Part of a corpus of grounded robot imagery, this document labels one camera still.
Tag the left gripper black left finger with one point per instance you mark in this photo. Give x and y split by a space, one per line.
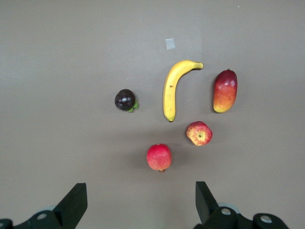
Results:
71 207

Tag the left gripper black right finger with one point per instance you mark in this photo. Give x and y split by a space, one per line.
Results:
207 205

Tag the small clear tape patch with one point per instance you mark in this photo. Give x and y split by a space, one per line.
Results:
170 44

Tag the dark purple eggplant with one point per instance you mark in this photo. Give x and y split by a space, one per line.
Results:
124 99

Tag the red pomegranate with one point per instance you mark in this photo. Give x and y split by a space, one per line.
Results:
158 157

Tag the red yellow apple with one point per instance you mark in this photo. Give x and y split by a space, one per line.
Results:
199 133

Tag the yellow banana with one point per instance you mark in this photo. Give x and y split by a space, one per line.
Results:
169 95

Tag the brown table cover sheet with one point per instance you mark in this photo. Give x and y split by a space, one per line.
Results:
71 59

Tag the red yellow mango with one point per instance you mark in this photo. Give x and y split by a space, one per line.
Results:
225 93

